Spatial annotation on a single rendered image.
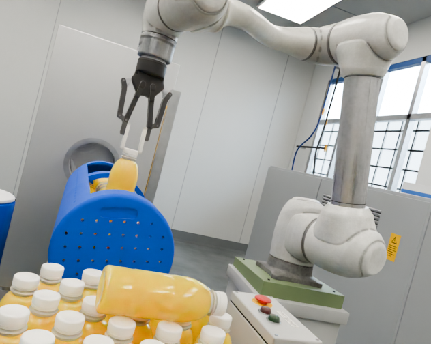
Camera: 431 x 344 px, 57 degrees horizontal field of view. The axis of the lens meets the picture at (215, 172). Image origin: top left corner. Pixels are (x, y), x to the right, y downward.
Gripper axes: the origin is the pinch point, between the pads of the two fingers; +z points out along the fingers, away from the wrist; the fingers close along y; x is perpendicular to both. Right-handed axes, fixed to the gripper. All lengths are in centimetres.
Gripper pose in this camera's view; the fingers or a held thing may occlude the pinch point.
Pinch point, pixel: (134, 138)
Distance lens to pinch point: 102.8
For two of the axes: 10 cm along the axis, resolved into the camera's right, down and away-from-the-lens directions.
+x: 3.1, 1.1, -9.4
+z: -2.5, 9.7, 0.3
